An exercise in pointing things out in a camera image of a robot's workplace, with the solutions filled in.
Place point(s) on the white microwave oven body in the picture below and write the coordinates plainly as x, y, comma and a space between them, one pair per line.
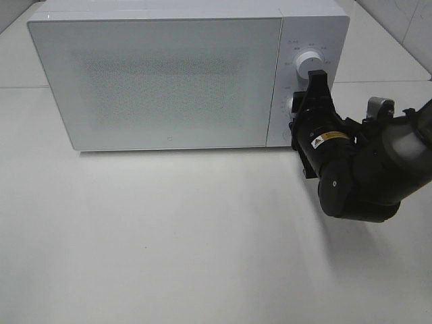
318, 25

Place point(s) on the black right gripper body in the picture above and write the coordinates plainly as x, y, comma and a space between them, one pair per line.
319, 134

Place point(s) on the white microwave knob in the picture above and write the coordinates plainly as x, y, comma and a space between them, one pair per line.
288, 106
306, 61

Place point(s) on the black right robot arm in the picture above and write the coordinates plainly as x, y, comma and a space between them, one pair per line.
364, 168

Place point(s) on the white round door button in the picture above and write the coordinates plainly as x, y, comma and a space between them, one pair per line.
287, 135

